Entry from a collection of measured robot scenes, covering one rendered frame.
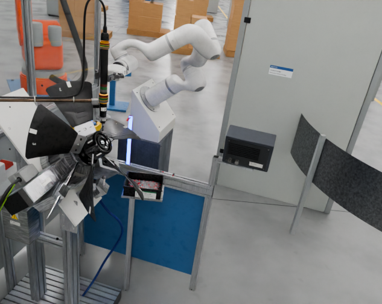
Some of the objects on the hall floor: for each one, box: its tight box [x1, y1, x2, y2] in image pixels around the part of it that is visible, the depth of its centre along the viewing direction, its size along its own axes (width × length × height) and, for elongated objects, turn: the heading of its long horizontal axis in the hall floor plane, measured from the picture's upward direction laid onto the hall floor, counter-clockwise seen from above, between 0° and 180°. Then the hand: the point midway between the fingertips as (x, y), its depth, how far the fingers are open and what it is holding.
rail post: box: [189, 197, 212, 291], centre depth 243 cm, size 4×4×78 cm
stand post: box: [26, 211, 47, 302], centre depth 207 cm, size 4×9×115 cm, turn 150°
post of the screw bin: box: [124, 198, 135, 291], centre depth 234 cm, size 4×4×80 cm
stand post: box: [62, 223, 80, 304], centre depth 208 cm, size 4×9×91 cm, turn 150°
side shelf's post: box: [0, 203, 16, 293], centre depth 220 cm, size 4×4×83 cm
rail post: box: [79, 218, 86, 256], centre depth 259 cm, size 4×4×78 cm
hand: (103, 76), depth 171 cm, fingers open, 6 cm apart
